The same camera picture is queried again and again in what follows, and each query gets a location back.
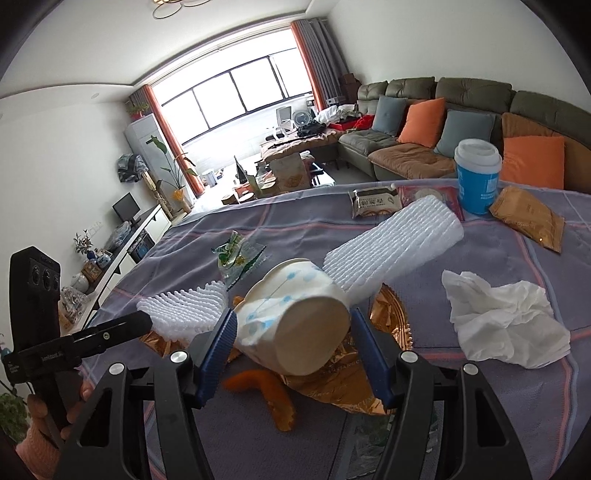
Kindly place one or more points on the green sofa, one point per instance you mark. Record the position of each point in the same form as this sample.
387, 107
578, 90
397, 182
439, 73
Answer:
461, 90

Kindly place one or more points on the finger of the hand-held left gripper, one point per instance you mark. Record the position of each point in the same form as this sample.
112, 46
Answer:
115, 334

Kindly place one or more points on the wooden coat rack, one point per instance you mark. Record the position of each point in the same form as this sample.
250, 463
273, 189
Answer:
154, 194

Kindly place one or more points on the small white bin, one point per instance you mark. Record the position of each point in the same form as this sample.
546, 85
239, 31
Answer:
209, 179

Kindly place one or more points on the glass ship ornament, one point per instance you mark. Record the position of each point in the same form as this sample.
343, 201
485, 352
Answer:
74, 302

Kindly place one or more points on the brown back cushion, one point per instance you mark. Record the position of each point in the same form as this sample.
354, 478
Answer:
521, 125

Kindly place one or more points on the tall leafy plant yellow pot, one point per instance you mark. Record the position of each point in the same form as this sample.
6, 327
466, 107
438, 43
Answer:
178, 175

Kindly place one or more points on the brown packet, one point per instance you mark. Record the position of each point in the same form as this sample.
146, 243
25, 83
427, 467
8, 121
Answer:
526, 214

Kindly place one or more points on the orange pillow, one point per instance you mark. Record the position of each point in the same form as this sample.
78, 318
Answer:
420, 122
531, 161

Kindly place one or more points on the dark coffee table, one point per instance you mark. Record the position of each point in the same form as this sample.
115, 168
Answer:
318, 173

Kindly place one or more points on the black monitor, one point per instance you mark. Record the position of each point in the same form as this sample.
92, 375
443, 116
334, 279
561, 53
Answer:
125, 206

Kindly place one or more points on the wooden picture frame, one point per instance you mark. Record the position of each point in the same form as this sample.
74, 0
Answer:
92, 271

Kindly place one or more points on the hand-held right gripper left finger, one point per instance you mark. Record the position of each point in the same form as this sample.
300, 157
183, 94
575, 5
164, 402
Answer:
217, 360

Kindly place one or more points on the blue white porcelain pot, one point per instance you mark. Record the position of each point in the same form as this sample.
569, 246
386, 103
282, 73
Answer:
102, 257

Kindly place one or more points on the grey striped cloth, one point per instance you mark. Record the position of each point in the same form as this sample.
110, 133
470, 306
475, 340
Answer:
531, 397

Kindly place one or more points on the orange grey curtain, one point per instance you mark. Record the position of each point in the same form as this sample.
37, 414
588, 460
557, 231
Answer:
318, 60
159, 110

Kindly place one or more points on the small potted plant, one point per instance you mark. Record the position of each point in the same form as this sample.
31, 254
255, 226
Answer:
137, 110

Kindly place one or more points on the orange peel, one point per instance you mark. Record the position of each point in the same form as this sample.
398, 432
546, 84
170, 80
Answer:
277, 406

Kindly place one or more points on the white standing air conditioner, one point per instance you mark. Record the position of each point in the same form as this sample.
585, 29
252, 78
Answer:
143, 138

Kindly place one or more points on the person's left hand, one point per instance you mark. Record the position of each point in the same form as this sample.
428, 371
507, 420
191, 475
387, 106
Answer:
37, 413

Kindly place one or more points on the white TV cabinet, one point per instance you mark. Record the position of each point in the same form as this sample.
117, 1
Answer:
138, 230

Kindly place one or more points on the green clear candy wrapper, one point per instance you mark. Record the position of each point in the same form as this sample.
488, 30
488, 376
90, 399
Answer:
233, 256

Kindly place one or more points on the plant in blue vase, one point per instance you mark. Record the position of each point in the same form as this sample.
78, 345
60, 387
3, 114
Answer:
83, 242

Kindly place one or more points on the brown paper bag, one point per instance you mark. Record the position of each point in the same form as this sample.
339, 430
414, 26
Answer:
288, 173

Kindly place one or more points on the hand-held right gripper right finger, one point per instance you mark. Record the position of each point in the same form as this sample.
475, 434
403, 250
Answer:
373, 364

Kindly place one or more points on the gold foil wrapper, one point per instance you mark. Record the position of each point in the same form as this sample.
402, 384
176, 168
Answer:
341, 383

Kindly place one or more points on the white dark snack packet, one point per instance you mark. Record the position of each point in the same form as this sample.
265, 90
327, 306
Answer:
376, 203

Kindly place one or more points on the dark plaid bag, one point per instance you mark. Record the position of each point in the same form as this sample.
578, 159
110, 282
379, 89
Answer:
131, 167

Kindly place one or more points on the pile of clothes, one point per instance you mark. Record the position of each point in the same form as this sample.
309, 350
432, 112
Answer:
334, 114

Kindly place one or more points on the red box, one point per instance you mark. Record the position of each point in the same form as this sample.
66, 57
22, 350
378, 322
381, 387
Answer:
344, 126

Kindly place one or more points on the crumpled white tissue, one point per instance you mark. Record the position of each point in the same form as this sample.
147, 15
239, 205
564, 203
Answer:
498, 318

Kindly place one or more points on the blue cup white lid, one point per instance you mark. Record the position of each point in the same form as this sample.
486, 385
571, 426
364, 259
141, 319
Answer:
478, 184

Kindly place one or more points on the blue grey pillow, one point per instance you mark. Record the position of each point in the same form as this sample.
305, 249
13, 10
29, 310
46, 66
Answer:
390, 115
464, 134

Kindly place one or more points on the clear plastic wrapper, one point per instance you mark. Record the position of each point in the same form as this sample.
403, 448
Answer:
364, 447

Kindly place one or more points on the white ceramic jar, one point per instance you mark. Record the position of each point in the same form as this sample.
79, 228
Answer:
79, 282

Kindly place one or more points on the white blue-print paper cup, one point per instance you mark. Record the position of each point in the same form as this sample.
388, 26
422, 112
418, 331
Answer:
286, 300

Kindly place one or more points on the red white packet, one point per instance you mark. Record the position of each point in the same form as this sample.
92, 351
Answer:
415, 194

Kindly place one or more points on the large window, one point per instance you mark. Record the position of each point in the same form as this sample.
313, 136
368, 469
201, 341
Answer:
231, 92

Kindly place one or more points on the white washing machine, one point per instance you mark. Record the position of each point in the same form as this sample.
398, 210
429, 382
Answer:
303, 117

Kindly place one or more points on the clear plastic bundle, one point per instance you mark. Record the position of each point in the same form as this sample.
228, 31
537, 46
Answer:
119, 235

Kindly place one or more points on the ribbed white foam sleeve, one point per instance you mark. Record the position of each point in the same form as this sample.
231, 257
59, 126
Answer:
397, 240

